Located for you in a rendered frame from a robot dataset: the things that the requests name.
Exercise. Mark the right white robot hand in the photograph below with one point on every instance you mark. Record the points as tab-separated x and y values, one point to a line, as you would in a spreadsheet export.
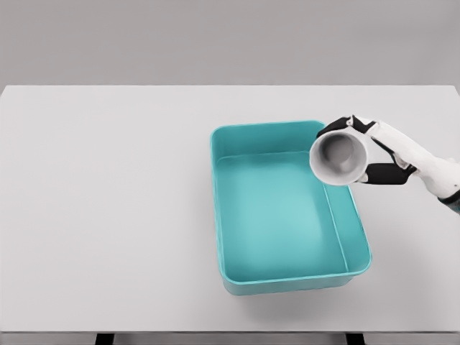
390	141

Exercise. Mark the white paper cup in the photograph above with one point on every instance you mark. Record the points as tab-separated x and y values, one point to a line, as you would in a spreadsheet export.
338	158

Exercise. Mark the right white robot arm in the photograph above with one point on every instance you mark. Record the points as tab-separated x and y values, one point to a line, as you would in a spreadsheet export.
445	176

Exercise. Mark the teal plastic basket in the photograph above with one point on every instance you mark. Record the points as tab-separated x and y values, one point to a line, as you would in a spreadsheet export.
284	215

